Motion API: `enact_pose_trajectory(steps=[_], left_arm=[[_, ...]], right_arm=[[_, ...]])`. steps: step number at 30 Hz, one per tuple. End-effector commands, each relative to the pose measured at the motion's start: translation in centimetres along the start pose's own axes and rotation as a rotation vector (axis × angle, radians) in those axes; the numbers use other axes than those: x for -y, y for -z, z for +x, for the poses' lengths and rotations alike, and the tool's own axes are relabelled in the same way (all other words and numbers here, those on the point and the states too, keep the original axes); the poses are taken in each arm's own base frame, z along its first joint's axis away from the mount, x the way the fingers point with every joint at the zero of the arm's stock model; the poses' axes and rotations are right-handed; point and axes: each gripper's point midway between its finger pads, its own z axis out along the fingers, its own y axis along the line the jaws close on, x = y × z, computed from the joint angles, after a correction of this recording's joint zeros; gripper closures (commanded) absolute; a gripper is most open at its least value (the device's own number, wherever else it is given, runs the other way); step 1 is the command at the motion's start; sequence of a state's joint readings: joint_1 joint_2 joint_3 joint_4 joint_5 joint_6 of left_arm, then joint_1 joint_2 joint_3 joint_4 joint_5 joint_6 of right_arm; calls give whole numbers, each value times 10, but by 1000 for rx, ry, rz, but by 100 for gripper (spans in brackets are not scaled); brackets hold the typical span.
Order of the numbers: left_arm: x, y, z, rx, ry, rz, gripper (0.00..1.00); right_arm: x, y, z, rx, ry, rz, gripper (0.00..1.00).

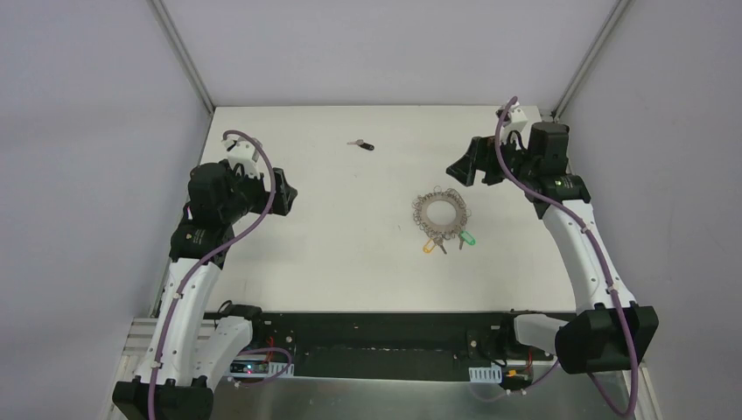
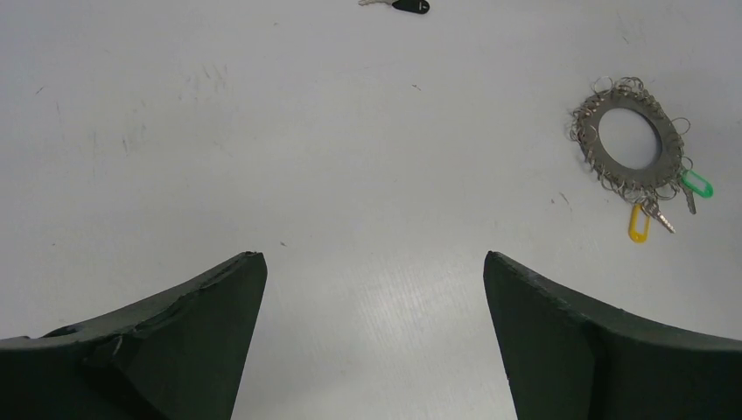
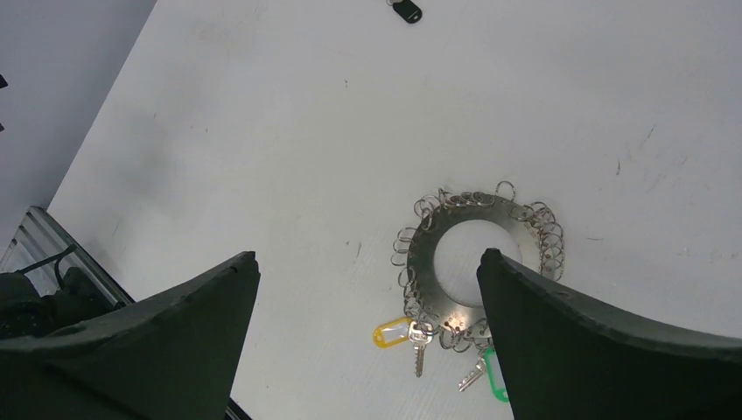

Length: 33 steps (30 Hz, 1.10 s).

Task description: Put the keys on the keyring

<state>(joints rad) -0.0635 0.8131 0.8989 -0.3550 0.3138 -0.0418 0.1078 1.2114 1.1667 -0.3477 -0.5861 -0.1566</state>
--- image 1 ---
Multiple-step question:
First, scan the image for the metal disc with keyrings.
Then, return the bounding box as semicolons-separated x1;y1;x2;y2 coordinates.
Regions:
411;186;471;240

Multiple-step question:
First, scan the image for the black-headed key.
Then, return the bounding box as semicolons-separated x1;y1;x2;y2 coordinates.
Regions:
347;139;375;151

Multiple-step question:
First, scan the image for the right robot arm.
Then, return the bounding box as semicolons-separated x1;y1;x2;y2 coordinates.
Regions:
445;122;659;375

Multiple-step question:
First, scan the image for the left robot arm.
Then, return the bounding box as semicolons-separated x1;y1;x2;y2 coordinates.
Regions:
112;160;298;419

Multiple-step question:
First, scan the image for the green key tag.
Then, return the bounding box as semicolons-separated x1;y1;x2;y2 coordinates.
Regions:
458;230;476;249

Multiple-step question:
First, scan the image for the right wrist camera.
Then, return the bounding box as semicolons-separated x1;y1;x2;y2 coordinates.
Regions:
500;104;529;137

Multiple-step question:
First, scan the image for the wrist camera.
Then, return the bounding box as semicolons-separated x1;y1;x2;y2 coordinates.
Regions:
221;135;260;179
500;104;529;137

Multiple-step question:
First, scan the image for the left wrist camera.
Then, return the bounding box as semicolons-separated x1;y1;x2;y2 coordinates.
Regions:
221;135;260;179

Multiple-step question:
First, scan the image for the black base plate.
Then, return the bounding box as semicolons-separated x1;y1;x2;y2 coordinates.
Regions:
214;311;581;384

